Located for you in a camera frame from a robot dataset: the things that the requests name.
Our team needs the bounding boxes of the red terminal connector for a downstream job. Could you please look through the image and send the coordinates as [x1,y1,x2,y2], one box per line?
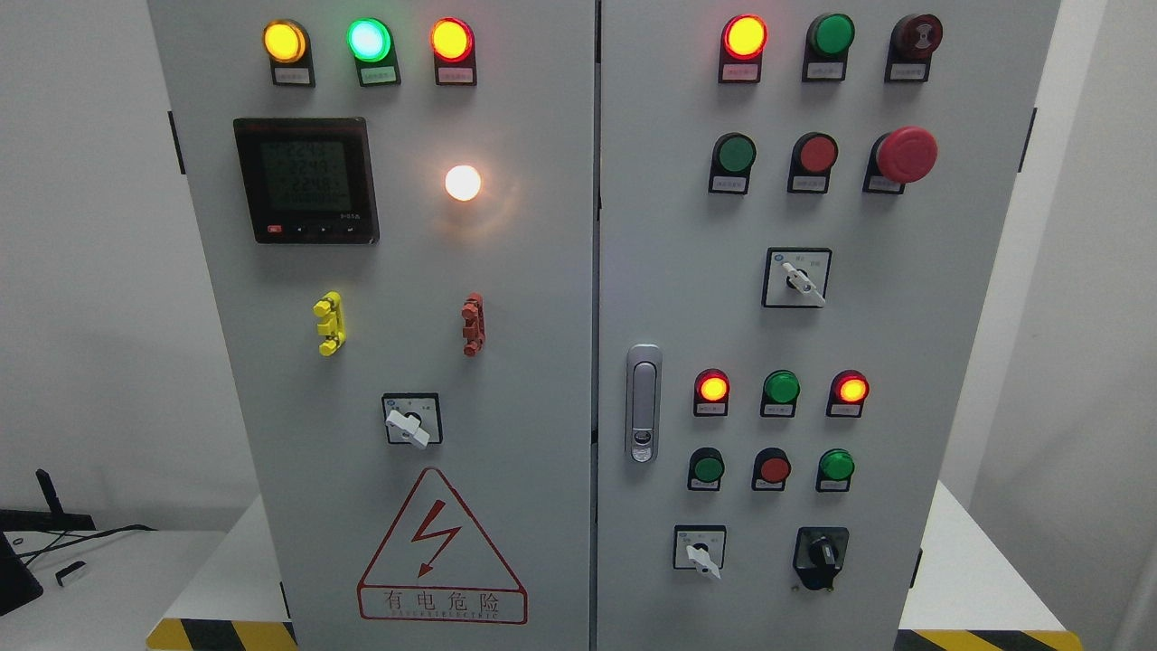
[460,293,486,357]

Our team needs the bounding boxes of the red push button upper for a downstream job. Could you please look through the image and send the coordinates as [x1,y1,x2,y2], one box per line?
[786,131,839,194]

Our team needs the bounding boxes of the green push button upper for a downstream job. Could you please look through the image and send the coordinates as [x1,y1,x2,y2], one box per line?
[708,132,757,194]

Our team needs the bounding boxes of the yellow terminal connector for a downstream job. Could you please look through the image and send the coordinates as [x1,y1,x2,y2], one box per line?
[314,291,346,357]

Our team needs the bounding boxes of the black device with antenna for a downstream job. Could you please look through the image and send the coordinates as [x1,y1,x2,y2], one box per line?
[0,468,97,617]

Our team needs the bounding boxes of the red push button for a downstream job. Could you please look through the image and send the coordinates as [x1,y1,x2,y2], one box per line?
[786,131,839,194]
[749,447,793,491]

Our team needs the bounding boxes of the green indicator light top right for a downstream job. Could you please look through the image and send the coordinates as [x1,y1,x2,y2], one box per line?
[801,13,856,82]

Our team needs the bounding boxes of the green indicator light lower middle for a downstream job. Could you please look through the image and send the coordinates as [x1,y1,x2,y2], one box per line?
[759,368,801,417]

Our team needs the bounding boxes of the red lit indicator lower left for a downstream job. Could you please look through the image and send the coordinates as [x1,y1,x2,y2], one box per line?
[691,368,730,417]

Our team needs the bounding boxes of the black cable on table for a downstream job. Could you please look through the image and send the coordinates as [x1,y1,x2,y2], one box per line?
[15,524,157,569]

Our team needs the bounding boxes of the red lit indicator top right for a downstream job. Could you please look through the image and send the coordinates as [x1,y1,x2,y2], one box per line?
[718,14,768,86]

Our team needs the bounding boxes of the grey electrical control cabinet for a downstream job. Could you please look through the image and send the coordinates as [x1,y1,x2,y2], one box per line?
[148,1,1059,650]

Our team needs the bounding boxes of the green lit indicator light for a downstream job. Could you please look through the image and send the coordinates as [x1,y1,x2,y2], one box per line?
[346,17,400,87]

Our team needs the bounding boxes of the red emergency stop mushroom button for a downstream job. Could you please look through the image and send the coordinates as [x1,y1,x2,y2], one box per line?
[862,125,938,197]

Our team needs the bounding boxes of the yellow indicator light top left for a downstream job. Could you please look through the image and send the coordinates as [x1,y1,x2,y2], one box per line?
[263,19,315,88]

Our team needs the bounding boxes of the silver door latch handle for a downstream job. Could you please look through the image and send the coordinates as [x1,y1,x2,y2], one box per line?
[625,343,663,463]

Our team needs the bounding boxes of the white selector switch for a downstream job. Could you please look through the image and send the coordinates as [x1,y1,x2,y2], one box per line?
[762,247,833,308]
[671,524,727,580]

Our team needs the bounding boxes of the red indicator light lower right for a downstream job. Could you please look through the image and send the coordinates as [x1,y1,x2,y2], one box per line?
[826,368,870,417]

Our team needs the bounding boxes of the green push button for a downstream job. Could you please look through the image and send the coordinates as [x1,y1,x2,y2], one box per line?
[687,447,725,491]
[708,132,757,194]

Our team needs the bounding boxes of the white selector switch left door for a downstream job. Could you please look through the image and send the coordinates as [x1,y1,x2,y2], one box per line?
[381,392,443,449]

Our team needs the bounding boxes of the red push button lower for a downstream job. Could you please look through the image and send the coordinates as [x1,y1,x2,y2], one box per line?
[749,447,793,491]

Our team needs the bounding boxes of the black rotary knob switch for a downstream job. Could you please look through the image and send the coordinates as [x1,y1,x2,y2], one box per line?
[793,526,850,590]

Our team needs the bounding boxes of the white selector switch lower right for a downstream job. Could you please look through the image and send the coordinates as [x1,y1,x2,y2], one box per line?
[671,524,727,580]

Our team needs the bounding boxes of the white lit indicator lamp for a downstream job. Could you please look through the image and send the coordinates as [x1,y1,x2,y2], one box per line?
[445,165,482,204]

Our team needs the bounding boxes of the green push button lower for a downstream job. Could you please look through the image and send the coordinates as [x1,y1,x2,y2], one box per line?
[687,447,725,491]

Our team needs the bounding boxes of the black digital power meter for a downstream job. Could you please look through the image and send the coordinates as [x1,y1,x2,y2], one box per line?
[234,117,379,246]

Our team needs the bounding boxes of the green illuminated button lower right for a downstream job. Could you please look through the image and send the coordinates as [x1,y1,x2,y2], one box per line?
[815,447,856,491]

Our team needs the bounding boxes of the red lit indicator light left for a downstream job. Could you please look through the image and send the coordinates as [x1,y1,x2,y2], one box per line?
[429,16,478,86]

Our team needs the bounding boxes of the white usb dongle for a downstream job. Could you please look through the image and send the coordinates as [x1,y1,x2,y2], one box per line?
[54,560,88,589]

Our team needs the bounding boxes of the white selector switch upper right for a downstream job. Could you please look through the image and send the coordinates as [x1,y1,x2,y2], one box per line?
[762,247,833,308]

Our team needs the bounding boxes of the red electrical hazard warning sticker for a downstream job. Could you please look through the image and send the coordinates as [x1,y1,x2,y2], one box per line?
[358,468,528,626]

